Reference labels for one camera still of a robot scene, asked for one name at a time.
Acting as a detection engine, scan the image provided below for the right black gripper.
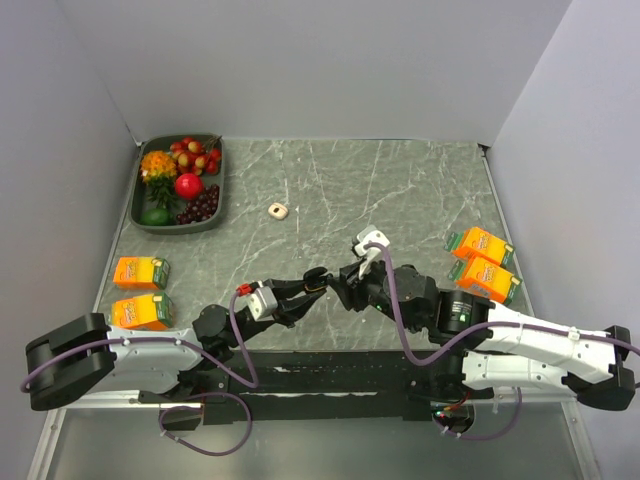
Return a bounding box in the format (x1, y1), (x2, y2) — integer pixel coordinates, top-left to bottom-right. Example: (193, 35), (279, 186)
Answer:
(326, 252), (421, 333)

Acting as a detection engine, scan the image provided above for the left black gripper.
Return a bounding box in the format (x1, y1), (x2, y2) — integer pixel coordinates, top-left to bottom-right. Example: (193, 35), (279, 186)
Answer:
(227, 278), (325, 349)

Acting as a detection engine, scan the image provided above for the black earbud charging case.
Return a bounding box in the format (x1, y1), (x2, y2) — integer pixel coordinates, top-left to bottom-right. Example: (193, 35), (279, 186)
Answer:
(303, 267), (333, 293)

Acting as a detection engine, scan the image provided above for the beige earbud charging case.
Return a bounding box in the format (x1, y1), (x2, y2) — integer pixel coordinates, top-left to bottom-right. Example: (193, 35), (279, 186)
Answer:
(268, 202), (289, 221)

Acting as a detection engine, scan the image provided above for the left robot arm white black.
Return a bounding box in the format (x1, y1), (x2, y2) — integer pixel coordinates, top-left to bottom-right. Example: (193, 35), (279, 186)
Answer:
(20, 271), (330, 411)

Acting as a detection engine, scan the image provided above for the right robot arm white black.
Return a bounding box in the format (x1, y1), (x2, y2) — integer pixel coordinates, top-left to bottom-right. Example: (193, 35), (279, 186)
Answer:
(328, 261), (636, 411)

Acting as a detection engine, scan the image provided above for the dark grape bunch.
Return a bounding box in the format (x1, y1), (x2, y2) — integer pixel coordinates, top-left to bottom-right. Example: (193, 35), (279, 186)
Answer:
(176, 185), (220, 225)

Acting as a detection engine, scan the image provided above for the orange juice box lower right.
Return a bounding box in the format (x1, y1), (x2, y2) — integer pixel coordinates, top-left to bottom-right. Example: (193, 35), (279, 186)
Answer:
(448, 257), (523, 306)

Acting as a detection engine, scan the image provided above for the orange juice box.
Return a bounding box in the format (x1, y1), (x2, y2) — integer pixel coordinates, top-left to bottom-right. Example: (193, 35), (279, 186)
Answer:
(444, 226), (515, 268)
(111, 292), (175, 331)
(113, 256), (171, 290)
(448, 257), (523, 306)

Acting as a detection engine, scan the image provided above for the orange juice box upper right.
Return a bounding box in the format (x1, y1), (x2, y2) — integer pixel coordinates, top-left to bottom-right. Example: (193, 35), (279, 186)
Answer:
(444, 226), (515, 268)

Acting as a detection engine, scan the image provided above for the orange juice box lower left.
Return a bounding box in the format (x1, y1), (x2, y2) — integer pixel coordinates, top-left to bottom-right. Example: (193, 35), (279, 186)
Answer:
(111, 292), (175, 331)

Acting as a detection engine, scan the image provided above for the red apple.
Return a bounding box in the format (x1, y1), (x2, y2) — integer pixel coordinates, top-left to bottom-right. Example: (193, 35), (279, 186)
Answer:
(174, 173), (205, 200)

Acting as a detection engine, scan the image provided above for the green avocado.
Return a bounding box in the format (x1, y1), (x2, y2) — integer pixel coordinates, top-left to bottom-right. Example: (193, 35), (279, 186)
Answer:
(139, 207), (174, 226)

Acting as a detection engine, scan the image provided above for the orange juice box upper left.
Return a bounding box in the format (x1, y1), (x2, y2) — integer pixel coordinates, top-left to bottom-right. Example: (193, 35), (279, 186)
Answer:
(113, 256), (171, 290)

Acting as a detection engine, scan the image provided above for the dark grey fruit tray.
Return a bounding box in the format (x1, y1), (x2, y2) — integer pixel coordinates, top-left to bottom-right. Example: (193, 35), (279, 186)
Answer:
(129, 133), (225, 235)

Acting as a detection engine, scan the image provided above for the red cherry bunch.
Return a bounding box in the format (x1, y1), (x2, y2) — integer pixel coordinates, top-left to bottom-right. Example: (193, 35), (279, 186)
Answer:
(169, 136), (222, 176)

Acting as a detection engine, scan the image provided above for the orange flower fruit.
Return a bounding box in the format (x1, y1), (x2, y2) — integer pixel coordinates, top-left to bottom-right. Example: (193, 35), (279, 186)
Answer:
(139, 150), (177, 183)

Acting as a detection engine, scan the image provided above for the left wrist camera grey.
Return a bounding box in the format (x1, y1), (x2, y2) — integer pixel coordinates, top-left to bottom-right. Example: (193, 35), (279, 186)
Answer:
(237, 281), (278, 321)

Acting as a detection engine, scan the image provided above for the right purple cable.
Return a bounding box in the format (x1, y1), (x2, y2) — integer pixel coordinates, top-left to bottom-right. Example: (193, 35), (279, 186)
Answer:
(364, 242), (640, 442)

